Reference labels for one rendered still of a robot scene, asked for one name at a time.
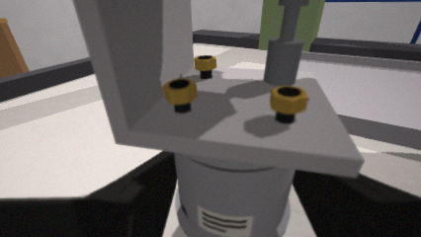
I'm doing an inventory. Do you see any yellow hex nut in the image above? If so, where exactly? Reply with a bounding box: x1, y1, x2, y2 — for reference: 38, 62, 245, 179
270, 86, 308, 115
195, 55, 216, 71
163, 78, 198, 105

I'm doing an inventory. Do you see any red screwdriver handle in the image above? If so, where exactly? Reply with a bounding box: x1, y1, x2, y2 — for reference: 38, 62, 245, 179
264, 0, 309, 86

